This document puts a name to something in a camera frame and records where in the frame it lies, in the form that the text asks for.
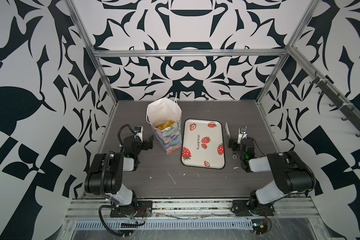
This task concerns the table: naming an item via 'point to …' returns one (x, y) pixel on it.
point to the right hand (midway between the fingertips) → (239, 135)
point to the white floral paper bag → (165, 116)
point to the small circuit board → (259, 226)
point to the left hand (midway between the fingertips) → (142, 133)
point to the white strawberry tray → (202, 144)
